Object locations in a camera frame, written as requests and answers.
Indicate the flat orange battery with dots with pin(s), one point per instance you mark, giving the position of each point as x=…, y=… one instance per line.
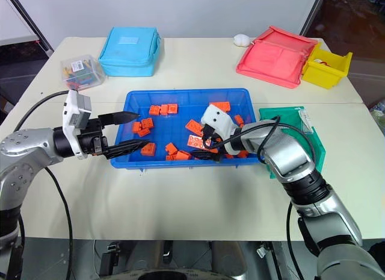
x=197, y=141

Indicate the light blue fabric pouch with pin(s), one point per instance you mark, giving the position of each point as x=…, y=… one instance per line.
x=129, y=51

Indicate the silver robot body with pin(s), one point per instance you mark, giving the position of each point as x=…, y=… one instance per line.
x=186, y=262

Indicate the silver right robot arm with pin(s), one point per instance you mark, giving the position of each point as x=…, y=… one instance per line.
x=288, y=153

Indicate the small white round object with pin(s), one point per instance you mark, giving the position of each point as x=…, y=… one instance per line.
x=241, y=40

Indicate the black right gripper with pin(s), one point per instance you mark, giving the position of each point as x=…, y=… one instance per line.
x=214, y=139

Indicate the orange battery block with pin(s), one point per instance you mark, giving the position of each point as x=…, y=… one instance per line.
x=183, y=155
x=136, y=127
x=239, y=120
x=149, y=149
x=147, y=123
x=164, y=109
x=243, y=154
x=194, y=126
x=143, y=132
x=172, y=108
x=154, y=110
x=171, y=148
x=221, y=106
x=170, y=157

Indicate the pink fabric pouch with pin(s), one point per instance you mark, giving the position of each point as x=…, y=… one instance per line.
x=270, y=58

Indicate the black slanted pole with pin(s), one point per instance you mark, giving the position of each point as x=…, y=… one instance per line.
x=30, y=21

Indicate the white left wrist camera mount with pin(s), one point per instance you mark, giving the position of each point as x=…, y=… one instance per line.
x=73, y=111

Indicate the white label in green bin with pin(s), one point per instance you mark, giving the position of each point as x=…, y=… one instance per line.
x=306, y=121

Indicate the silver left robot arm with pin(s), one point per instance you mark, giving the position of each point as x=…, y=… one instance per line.
x=27, y=147

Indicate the yellow plastic bin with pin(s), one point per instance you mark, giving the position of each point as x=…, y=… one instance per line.
x=323, y=70

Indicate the green plastic bin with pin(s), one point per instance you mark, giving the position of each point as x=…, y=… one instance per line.
x=312, y=150

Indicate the grey panel frame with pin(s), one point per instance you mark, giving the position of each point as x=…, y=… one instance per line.
x=312, y=12

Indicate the clear box of colourful pieces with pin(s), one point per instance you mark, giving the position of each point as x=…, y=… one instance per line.
x=81, y=72

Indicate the red item in yellow bin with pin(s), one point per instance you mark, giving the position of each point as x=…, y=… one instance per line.
x=321, y=63

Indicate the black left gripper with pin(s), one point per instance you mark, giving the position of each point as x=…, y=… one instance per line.
x=90, y=138

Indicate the blue plastic bin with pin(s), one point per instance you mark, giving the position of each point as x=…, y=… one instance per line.
x=174, y=132

